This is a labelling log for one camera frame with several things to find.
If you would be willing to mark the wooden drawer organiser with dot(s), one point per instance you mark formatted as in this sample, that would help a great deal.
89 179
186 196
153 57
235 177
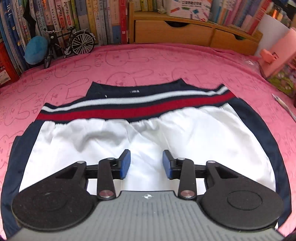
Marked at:
148 27

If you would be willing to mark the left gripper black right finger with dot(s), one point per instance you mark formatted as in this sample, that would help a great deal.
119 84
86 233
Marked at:
226 197

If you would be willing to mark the white colourful patterned box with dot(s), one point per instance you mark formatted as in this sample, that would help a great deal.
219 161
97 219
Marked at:
189 9

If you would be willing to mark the miniature black bicycle model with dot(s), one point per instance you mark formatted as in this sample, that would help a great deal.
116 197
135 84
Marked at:
80 42

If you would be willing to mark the blue plush ball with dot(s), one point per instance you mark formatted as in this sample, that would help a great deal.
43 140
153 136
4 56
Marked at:
36 50

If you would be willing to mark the pink bunny print cloth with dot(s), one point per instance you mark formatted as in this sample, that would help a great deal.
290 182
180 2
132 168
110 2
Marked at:
129 65

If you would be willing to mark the navy white track jacket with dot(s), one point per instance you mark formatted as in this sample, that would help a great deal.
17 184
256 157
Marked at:
199 124

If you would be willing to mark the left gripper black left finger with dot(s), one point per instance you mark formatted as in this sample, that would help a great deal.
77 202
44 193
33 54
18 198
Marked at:
67 197

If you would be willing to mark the row of upright books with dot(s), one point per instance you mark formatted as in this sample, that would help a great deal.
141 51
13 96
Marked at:
107 20

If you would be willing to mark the red plastic crate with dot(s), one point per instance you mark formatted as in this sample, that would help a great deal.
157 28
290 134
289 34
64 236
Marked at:
8 72

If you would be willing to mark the pink toy house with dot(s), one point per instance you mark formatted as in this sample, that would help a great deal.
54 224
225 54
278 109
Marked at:
277 65

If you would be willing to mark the white pen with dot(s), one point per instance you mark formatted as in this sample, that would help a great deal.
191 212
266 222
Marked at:
284 106

